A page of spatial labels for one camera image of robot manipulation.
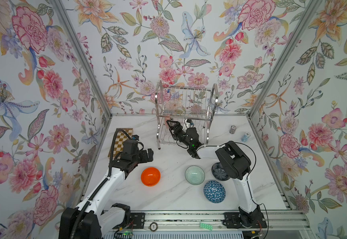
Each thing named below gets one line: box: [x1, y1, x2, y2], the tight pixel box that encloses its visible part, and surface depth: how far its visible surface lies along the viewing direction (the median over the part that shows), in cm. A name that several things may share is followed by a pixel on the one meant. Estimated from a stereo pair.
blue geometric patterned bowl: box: [203, 180, 226, 204], surface depth 84 cm
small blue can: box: [240, 131, 251, 143], surface depth 103 cm
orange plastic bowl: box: [140, 166, 161, 187], surface depth 87 cm
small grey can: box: [229, 125, 237, 134], surface depth 110 cm
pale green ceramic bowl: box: [184, 165, 206, 186], surface depth 88 cm
